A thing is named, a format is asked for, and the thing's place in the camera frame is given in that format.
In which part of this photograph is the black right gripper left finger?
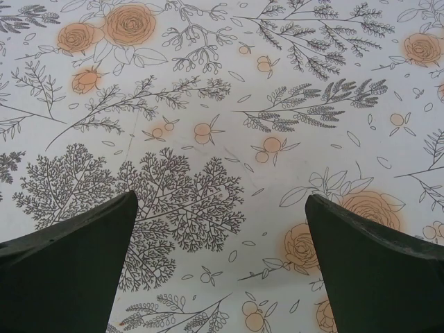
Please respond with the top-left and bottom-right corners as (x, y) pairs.
(0, 189), (139, 333)

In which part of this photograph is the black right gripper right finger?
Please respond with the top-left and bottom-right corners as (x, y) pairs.
(305, 193), (444, 333)

